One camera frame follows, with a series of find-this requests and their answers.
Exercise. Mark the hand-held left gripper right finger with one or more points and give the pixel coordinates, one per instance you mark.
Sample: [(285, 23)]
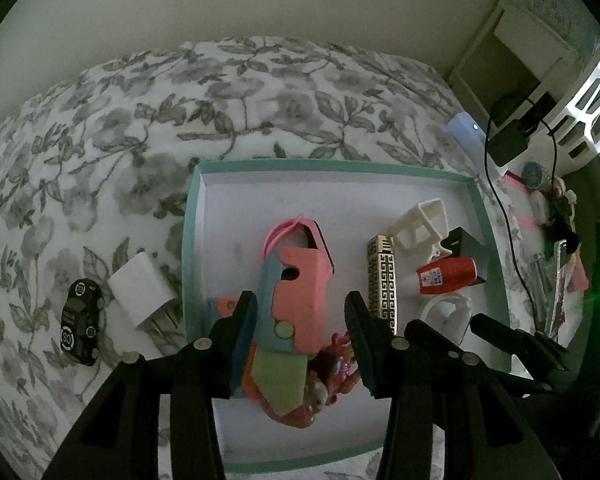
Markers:
[(360, 345)]

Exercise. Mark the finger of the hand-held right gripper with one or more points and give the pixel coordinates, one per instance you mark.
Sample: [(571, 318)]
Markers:
[(510, 340), (430, 335)]

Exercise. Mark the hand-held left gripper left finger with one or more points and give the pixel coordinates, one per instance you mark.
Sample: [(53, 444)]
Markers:
[(245, 340)]

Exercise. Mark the pink blue green toy knife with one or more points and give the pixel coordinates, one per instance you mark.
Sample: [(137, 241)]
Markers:
[(300, 300)]

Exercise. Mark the white tray with teal rim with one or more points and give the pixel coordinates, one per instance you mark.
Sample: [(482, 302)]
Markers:
[(240, 210)]

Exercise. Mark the pink orange toy figure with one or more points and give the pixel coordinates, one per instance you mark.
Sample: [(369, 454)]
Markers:
[(330, 370)]

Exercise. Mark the small orange piece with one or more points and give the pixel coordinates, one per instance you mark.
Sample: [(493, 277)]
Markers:
[(226, 305)]

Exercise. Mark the silver metal tool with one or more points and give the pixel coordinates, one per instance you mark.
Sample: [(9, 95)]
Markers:
[(550, 290)]

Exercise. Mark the red white small bottle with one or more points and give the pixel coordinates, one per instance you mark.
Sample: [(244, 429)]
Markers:
[(450, 272)]

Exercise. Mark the gold patterned lighter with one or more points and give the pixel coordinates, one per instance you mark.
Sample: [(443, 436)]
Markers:
[(382, 280)]

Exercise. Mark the small black box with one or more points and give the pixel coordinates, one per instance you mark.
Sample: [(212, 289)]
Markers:
[(467, 245)]

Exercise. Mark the white charger plug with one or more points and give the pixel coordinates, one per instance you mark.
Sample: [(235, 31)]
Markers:
[(140, 285)]

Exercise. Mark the pink hair clip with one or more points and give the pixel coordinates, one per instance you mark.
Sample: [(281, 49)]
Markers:
[(285, 226)]

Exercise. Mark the white plastic clip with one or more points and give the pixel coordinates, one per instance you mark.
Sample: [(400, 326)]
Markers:
[(422, 207)]

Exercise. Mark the pink comb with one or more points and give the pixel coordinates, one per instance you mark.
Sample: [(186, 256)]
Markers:
[(514, 179)]

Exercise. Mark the black toy car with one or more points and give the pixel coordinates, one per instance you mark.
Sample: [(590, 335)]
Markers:
[(80, 320)]

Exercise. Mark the round teal tin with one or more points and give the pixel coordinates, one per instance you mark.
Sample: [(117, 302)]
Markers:
[(532, 173)]

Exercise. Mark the white power bank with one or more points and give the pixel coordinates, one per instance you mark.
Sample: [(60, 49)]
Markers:
[(465, 135)]

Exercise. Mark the white lattice panel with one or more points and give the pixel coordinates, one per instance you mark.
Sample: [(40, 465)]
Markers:
[(595, 105)]

